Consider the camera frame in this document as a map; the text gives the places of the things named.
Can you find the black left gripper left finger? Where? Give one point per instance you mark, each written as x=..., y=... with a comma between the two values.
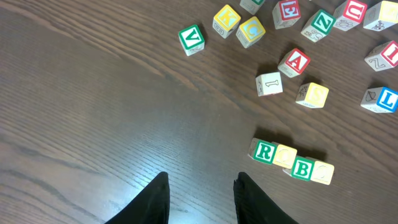
x=150, y=206

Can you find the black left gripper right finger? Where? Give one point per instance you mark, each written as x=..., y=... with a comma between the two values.
x=253, y=205

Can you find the green R block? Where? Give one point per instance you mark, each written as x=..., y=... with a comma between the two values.
x=262, y=151

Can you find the yellow O block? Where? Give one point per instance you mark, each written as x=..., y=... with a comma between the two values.
x=322, y=171
x=284, y=156

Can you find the green B block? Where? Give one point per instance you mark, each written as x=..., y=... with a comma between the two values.
x=302, y=168

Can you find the tilted red A block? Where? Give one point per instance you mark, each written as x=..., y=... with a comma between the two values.
x=269, y=84

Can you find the yellow S block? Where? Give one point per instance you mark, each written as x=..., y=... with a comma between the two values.
x=312, y=95

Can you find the blue L block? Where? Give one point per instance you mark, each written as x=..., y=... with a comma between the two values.
x=380, y=100

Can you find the green V block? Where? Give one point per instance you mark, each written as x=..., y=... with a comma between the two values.
x=191, y=40

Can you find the yellow C block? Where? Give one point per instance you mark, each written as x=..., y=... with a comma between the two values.
x=250, y=32

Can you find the yellow K block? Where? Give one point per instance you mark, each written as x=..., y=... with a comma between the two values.
x=226, y=21

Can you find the green Z block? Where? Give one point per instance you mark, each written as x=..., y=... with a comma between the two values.
x=318, y=26

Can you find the red E block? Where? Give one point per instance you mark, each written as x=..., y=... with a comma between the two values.
x=286, y=13

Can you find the red I block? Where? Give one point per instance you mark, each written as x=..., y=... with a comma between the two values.
x=383, y=57

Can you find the green 7 block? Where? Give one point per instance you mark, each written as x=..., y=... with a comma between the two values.
x=251, y=6

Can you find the red U block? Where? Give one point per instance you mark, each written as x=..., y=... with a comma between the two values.
x=349, y=14

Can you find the plain yellow top block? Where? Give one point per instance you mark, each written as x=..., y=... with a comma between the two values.
x=381, y=16

